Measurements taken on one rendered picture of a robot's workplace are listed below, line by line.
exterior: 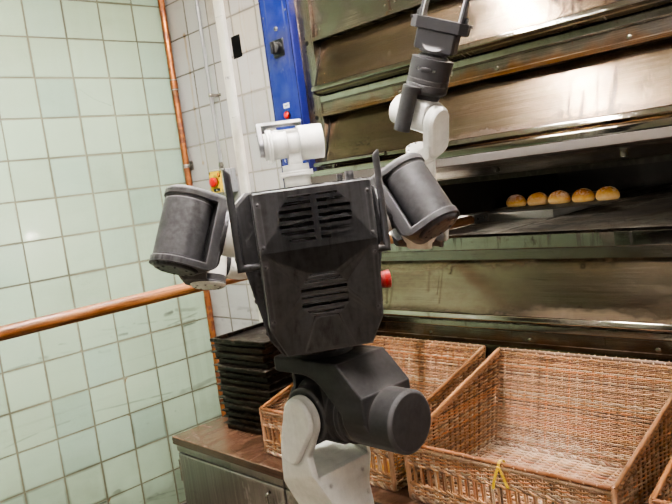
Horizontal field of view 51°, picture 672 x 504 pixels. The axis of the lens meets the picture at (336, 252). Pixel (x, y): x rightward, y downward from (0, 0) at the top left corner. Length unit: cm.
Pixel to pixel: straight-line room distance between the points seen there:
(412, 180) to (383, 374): 36
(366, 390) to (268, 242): 32
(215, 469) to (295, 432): 116
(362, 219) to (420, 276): 119
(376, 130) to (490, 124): 45
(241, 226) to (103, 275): 180
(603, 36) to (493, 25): 32
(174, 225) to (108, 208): 176
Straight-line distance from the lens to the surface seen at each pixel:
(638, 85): 191
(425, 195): 133
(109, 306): 164
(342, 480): 144
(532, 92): 205
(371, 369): 130
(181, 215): 130
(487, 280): 219
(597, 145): 179
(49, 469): 304
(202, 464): 257
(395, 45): 232
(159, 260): 129
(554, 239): 203
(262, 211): 115
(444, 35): 151
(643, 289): 196
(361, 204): 117
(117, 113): 312
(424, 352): 234
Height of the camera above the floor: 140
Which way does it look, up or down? 6 degrees down
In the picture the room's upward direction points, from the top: 8 degrees counter-clockwise
